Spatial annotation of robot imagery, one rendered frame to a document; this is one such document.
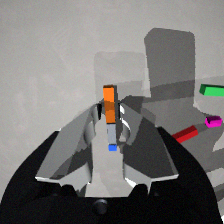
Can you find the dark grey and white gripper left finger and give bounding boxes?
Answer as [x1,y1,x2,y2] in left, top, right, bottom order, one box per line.
[0,103,102,224]

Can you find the grey rod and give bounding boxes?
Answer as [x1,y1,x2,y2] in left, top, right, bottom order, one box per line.
[106,122,116,144]

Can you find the small magenta block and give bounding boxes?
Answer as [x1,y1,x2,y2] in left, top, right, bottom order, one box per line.
[205,116,222,127]

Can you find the red rod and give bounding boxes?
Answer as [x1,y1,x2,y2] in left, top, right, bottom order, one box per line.
[171,125,198,143]

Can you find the small blue block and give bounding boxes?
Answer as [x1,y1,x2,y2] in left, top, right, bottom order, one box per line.
[108,144,117,151]

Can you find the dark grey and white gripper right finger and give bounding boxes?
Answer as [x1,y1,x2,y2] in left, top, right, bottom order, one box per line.
[118,102,224,224]

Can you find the green rod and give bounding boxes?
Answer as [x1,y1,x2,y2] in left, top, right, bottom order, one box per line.
[199,84,224,97]

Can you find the orange rod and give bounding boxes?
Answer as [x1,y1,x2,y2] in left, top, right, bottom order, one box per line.
[103,85,115,123]

